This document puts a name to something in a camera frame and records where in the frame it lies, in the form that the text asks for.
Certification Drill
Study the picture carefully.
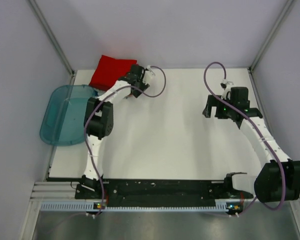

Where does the white blue folded t-shirt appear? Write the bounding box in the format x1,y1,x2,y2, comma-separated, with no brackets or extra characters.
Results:
94,89,105,97

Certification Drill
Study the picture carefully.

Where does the dark red folded t-shirt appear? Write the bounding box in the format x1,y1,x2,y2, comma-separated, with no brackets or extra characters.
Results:
89,84,111,92

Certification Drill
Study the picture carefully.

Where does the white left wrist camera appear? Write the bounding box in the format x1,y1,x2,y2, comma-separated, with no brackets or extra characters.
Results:
143,65,156,84

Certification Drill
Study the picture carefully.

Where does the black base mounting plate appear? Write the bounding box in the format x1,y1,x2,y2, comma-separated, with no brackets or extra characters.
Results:
75,178,253,208

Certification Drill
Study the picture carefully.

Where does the aluminium frame rail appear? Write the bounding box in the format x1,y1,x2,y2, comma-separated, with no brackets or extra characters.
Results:
29,181,300,201

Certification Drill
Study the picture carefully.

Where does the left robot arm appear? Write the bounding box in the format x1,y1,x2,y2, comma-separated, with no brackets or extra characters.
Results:
80,64,150,199

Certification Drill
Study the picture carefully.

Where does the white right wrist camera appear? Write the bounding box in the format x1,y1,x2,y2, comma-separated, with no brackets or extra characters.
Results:
220,79,234,100

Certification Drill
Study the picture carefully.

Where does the right aluminium corner post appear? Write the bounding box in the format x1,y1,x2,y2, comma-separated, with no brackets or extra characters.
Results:
248,0,297,74

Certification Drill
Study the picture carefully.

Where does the left aluminium corner post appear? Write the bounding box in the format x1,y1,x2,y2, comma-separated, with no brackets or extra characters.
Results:
26,0,75,76

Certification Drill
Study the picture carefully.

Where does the grey slotted cable duct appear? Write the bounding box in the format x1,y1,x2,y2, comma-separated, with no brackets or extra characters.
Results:
40,201,242,213

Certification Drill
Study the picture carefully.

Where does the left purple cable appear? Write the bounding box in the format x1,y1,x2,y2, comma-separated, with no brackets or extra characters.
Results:
83,65,167,218

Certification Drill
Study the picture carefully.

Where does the aluminium corner post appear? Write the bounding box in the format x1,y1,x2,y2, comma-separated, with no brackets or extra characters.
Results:
26,0,75,76
248,0,297,74

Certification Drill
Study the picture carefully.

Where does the translucent blue plastic bin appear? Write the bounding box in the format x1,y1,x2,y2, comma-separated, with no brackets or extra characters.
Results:
39,84,98,147

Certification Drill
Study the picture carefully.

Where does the purple cable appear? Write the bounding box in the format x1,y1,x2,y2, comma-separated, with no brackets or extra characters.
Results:
203,61,288,217
83,65,167,218

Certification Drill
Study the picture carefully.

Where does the bright red t-shirt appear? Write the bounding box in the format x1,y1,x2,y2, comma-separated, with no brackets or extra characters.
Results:
89,55,137,87

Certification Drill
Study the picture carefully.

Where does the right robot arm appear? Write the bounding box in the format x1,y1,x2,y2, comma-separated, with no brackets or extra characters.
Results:
202,87,300,203

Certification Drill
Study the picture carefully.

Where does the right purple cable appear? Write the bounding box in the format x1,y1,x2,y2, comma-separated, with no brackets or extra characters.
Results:
203,61,288,217

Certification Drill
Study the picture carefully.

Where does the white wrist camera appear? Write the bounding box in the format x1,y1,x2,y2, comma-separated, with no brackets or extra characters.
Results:
143,65,156,84
220,79,234,100

